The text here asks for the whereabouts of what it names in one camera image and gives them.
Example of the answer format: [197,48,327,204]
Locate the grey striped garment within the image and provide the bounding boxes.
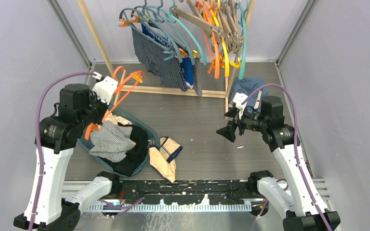
[89,121,136,163]

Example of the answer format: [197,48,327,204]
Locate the white slotted cable duct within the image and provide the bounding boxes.
[86,203,252,214]

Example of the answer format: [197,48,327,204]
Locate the orange hanging hanger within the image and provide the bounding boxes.
[196,0,221,79]

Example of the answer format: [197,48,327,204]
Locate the blue patterned cloth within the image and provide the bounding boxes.
[228,77,268,111]

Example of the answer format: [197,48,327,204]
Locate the beige garment in basket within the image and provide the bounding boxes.
[103,114,132,126]

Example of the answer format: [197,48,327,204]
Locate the black garment in basket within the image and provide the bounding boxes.
[102,123,149,177]

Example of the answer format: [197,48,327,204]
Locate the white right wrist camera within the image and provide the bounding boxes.
[232,92,248,119]

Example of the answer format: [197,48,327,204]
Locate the wooden hanger rack frame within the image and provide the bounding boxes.
[76,0,257,119]

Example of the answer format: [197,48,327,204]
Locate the beige underwear with navy trim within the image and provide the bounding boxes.
[149,136,183,183]

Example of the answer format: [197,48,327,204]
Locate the yellow hanging hanger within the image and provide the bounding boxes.
[207,0,241,77]

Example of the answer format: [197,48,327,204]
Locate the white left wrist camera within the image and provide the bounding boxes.
[92,76,119,105]

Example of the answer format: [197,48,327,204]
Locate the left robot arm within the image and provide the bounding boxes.
[13,81,121,231]

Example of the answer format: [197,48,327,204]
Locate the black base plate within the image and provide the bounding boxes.
[101,180,264,205]

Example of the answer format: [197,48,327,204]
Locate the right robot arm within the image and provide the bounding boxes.
[216,93,341,231]

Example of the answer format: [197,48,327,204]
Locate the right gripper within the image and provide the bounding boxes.
[217,105,268,142]

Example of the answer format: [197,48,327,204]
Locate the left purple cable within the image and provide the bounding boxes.
[27,71,145,231]

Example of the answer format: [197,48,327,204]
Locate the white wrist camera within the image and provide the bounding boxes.
[232,92,248,119]
[92,76,119,105]

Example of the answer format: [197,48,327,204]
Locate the orange plastic clip hanger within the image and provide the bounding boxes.
[84,65,145,141]

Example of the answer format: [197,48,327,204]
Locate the striped navy hanging shorts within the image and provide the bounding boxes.
[131,27,188,92]

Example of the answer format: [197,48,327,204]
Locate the beige wooden hangers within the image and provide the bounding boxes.
[170,0,244,54]

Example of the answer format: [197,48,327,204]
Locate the right teal hanger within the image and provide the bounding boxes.
[238,0,253,80]

